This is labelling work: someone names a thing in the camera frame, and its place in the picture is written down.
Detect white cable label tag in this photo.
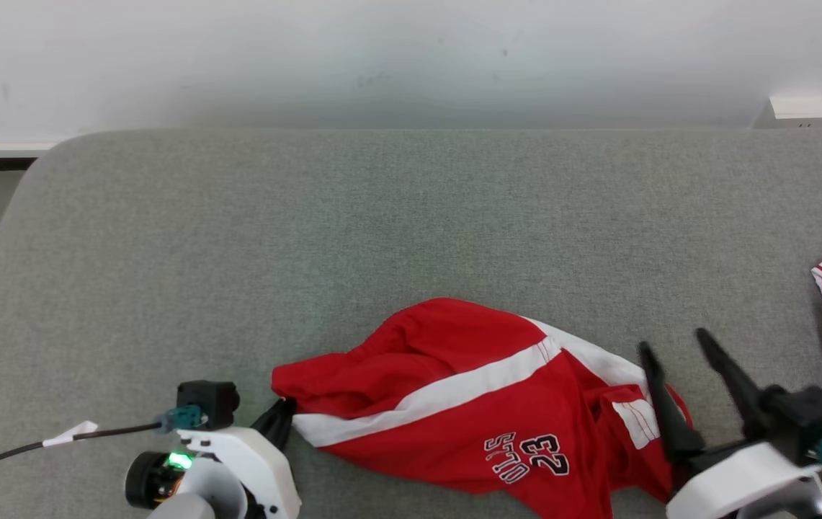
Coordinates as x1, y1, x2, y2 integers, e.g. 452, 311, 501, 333
42, 421, 99, 448

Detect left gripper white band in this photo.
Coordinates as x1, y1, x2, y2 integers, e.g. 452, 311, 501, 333
125, 398, 302, 519

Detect white wall box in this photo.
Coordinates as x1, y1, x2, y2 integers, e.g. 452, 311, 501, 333
768, 95, 822, 130

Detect grey fabric panel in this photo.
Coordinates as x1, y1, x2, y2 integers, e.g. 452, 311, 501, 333
0, 128, 822, 519

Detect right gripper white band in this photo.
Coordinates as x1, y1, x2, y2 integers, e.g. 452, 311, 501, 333
638, 328, 822, 519

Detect left black cable teal plug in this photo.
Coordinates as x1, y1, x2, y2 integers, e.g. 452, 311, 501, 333
0, 405, 204, 514

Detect red shorts with white stripe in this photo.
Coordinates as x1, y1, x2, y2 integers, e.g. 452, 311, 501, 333
271, 297, 694, 519

